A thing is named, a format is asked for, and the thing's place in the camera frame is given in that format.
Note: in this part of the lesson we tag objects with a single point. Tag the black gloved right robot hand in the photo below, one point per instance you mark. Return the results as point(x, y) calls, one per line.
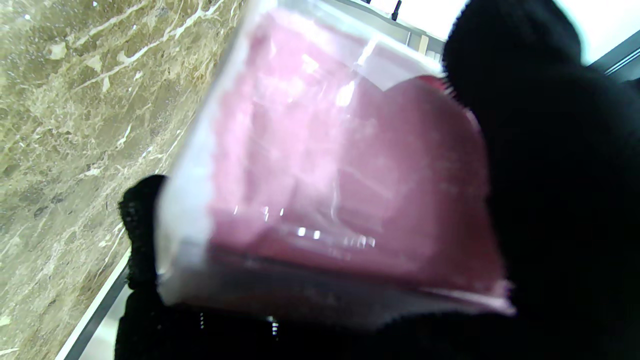
point(565, 200)

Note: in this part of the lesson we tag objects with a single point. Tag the clear bottle with pink seasoning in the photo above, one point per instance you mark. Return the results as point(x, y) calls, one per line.
point(325, 175)

